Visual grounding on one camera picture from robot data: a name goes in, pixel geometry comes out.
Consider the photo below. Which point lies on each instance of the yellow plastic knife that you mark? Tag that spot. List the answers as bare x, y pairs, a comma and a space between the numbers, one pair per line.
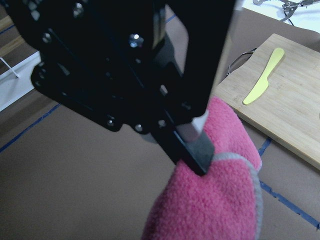
262, 83

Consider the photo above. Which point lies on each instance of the bamboo cutting board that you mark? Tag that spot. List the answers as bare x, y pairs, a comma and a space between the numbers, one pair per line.
289, 110

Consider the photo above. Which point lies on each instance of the pink and grey cloth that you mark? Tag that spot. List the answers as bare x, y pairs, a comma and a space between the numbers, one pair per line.
224, 204

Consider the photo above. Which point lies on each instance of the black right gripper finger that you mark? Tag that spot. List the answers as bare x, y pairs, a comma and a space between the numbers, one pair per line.
197, 155
191, 131

